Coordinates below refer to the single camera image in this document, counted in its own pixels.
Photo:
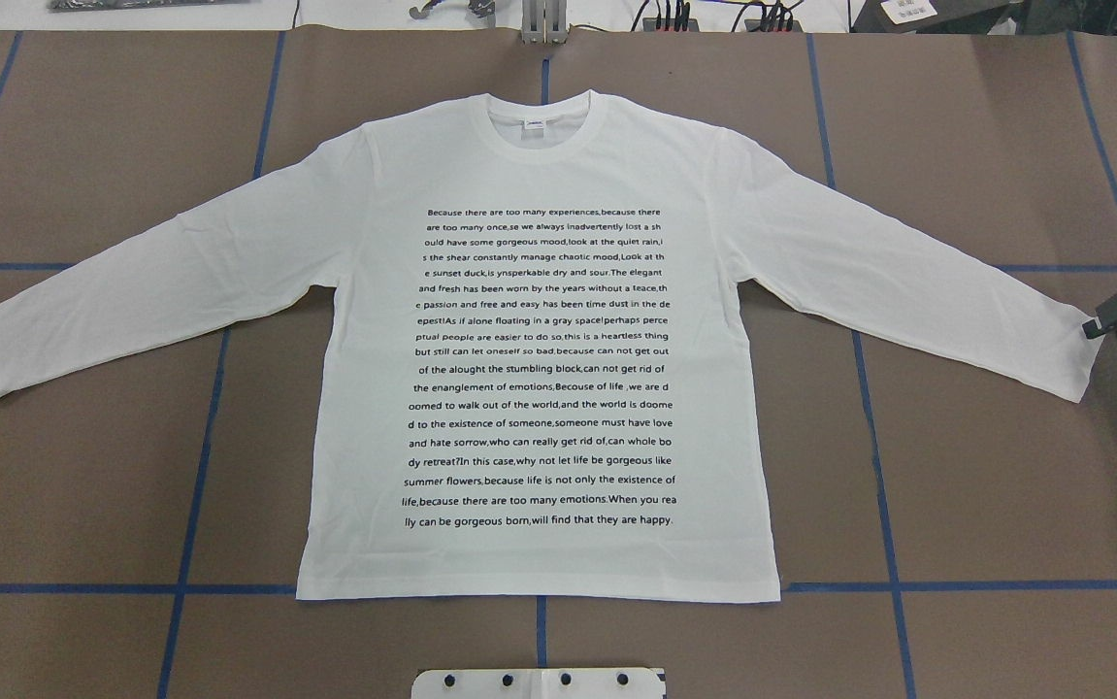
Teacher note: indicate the white long-sleeve printed t-shirt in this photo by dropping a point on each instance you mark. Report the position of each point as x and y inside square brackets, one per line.
[537, 379]

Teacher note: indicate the aluminium frame post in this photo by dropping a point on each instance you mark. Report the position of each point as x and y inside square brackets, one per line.
[544, 22]

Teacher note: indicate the white camera pedestal base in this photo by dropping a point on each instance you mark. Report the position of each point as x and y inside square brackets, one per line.
[596, 682]

